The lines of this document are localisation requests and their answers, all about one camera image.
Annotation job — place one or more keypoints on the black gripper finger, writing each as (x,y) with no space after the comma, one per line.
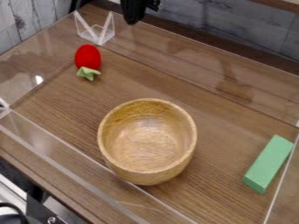
(134,10)

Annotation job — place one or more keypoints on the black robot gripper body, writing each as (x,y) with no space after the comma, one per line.
(153,4)

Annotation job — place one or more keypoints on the red plush fruit green leaf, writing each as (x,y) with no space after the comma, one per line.
(89,62)

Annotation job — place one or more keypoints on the wooden bowl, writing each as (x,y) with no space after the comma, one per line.
(147,139)

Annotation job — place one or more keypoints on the green foam block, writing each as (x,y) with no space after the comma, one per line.
(267,164)

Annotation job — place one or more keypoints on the clear acrylic corner bracket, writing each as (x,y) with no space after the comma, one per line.
(95,33)

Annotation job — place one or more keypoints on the clear acrylic enclosure wall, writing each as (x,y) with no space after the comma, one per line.
(242,102)

